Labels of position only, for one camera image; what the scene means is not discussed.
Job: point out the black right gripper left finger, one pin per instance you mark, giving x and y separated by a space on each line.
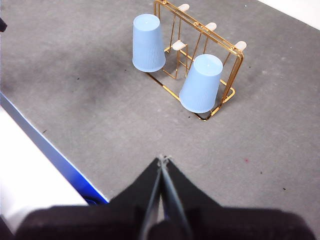
87 222

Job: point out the blue ribbed cup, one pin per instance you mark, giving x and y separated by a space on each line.
201 85
148 45

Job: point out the blue table edge band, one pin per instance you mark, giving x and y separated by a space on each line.
50 151

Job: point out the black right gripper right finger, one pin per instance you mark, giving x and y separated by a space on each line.
237 225

